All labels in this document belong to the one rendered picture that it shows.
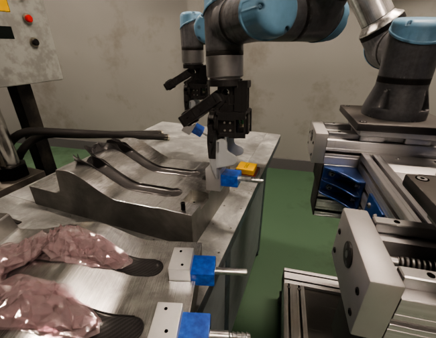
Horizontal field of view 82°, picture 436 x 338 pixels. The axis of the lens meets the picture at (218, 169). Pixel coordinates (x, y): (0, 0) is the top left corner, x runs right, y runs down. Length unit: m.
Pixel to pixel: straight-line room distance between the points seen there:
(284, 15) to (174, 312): 0.44
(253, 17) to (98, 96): 2.98
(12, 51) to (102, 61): 1.97
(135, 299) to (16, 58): 1.04
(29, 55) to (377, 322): 1.31
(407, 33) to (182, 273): 0.70
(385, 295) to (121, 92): 3.01
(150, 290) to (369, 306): 0.31
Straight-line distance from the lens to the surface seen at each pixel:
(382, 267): 0.34
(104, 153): 0.78
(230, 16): 0.46
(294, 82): 2.59
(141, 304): 0.45
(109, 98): 3.23
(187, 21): 0.92
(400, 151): 0.81
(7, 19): 1.29
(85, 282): 0.47
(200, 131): 0.98
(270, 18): 0.42
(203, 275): 0.45
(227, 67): 0.51
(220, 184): 0.58
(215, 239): 0.61
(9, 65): 1.26
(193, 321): 0.40
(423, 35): 0.77
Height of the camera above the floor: 1.21
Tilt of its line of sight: 26 degrees down
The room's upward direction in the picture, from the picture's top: straight up
